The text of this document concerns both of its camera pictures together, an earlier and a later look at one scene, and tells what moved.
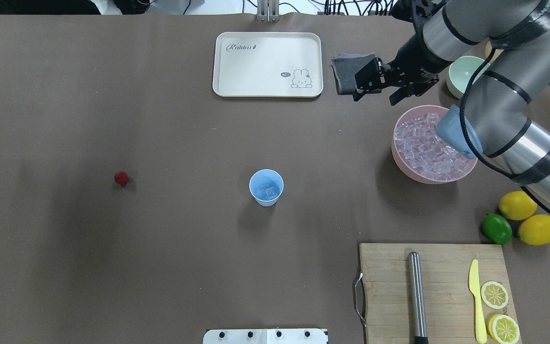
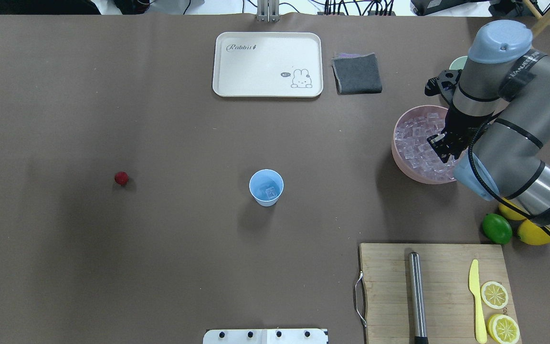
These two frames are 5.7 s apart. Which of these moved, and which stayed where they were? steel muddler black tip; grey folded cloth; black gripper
Moved: black gripper
Stayed: steel muddler black tip; grey folded cloth
